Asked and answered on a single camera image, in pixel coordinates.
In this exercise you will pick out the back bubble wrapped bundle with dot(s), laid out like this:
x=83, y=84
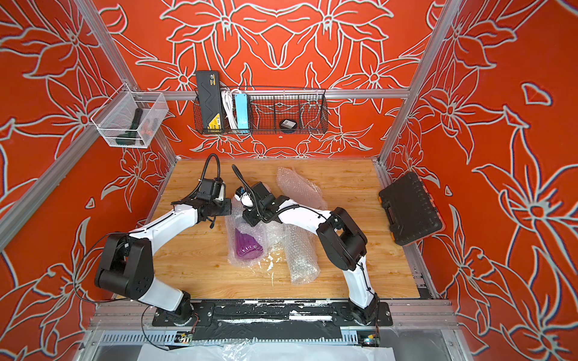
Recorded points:
x=300, y=189

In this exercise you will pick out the purple glass vase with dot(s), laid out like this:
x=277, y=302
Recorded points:
x=246, y=247

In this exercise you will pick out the clear plastic wall bin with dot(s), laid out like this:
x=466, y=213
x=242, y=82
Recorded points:
x=115, y=115

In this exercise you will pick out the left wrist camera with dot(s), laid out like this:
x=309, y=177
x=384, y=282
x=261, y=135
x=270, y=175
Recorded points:
x=211, y=190

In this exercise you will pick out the black plastic tool case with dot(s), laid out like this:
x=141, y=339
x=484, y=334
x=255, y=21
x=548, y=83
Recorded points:
x=410, y=210

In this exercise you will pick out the black box with yellow label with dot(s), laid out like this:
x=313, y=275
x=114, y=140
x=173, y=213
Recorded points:
x=209, y=94

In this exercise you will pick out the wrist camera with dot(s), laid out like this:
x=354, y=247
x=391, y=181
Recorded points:
x=244, y=196
x=211, y=190

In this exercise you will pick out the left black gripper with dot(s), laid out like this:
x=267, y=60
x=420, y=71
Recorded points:
x=222, y=207

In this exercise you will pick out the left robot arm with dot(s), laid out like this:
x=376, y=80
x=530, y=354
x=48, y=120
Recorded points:
x=126, y=267

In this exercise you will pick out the bubble wrap sheet of vase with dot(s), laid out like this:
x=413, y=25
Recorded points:
x=272, y=264

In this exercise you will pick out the light blue box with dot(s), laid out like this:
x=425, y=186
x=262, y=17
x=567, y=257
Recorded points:
x=241, y=104

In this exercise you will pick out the small black device in basket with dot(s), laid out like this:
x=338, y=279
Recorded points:
x=288, y=125

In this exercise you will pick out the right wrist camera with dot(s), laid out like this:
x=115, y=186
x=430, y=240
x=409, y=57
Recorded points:
x=244, y=196

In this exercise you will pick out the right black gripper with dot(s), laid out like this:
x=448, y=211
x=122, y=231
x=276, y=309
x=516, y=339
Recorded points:
x=252, y=214

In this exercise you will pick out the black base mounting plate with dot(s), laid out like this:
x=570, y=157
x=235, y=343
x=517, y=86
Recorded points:
x=321, y=321

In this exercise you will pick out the black wire wall basket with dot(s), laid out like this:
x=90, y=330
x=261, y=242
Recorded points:
x=267, y=108

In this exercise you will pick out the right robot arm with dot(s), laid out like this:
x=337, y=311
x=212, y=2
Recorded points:
x=342, y=239

